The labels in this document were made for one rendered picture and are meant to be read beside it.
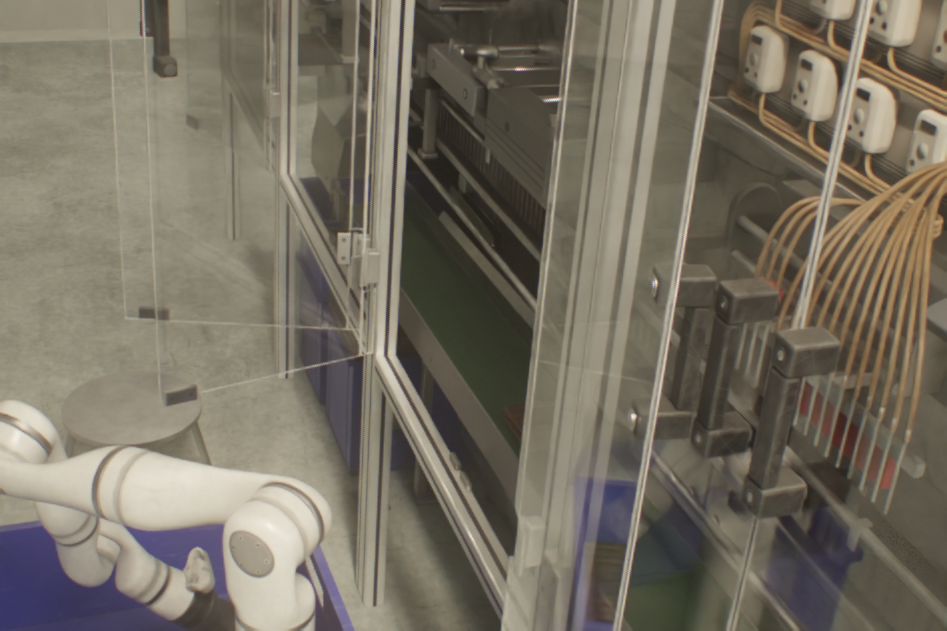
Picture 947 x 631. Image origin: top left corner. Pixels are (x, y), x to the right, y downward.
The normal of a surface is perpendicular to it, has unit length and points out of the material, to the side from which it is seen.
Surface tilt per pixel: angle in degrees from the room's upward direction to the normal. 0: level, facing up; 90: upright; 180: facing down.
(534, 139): 90
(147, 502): 72
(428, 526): 0
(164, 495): 64
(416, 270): 2
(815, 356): 90
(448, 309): 2
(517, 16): 90
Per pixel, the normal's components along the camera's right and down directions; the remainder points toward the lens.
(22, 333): 0.07, -0.90
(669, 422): 0.14, 0.43
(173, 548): 0.36, 0.43
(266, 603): -0.26, 0.40
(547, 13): -0.94, 0.07
